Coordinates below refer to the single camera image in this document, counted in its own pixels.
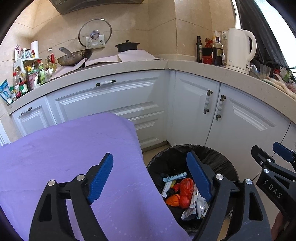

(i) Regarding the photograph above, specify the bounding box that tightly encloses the metal wok pan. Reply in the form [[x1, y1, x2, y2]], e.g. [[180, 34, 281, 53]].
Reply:
[[57, 47, 93, 67]]

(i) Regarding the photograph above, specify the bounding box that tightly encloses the dark curtain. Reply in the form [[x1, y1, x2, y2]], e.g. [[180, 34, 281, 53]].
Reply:
[[236, 0, 288, 68]]

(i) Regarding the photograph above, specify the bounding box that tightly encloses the small orange plastic bag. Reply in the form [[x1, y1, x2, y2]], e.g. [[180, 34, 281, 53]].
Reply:
[[166, 194, 180, 207]]

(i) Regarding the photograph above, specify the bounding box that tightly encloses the white patterned snack wrapper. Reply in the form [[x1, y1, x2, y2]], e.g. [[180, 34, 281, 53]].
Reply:
[[181, 184, 209, 220]]

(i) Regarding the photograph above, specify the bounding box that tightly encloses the light blue tube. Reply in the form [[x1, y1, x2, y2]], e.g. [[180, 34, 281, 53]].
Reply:
[[163, 172, 187, 183]]

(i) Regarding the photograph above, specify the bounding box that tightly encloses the cabinet door handle right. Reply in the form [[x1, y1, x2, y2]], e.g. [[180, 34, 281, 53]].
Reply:
[[215, 95, 226, 121]]

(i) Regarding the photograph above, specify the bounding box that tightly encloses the glass pot lid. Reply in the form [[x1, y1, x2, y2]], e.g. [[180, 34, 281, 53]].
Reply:
[[77, 18, 113, 49]]

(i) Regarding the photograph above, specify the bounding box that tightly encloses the dark olive oil bottle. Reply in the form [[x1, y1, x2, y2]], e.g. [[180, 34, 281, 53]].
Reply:
[[196, 36, 203, 63]]

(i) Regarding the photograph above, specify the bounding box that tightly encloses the black pot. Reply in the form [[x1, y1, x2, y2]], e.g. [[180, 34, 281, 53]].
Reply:
[[115, 40, 139, 53]]

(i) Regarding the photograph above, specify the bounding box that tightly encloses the blue snack packet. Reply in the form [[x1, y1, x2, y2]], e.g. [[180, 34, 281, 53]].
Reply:
[[0, 80, 13, 105]]

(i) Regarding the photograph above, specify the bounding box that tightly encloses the cabinet door handle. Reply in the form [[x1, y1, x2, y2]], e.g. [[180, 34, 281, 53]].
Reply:
[[203, 89, 213, 114], [215, 95, 226, 121]]

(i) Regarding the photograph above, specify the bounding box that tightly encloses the dark sauce bottle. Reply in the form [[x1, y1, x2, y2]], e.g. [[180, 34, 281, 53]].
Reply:
[[212, 36, 224, 66]]

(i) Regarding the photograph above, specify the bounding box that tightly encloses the cabinet door handle left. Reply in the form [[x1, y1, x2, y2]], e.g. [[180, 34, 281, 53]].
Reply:
[[203, 89, 213, 114]]

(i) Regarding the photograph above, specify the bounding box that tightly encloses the large orange plastic bag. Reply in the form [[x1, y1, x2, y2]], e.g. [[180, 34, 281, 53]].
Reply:
[[179, 178, 194, 209]]

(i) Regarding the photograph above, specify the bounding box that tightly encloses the white electric kettle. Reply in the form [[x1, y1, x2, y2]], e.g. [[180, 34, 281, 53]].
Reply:
[[226, 28, 257, 75]]

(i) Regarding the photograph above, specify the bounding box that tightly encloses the small drawer handle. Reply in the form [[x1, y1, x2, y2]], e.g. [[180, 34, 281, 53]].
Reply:
[[20, 107, 32, 115]]

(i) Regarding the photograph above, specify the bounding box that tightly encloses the black trash bin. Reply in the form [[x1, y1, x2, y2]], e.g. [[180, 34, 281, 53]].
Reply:
[[147, 145, 239, 240]]

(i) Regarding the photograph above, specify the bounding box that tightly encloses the purple tablecloth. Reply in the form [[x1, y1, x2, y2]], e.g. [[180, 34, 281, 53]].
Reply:
[[1, 113, 189, 240]]

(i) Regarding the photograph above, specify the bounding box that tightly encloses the spice rack with jars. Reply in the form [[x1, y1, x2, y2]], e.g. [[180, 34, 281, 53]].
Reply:
[[11, 40, 57, 98]]

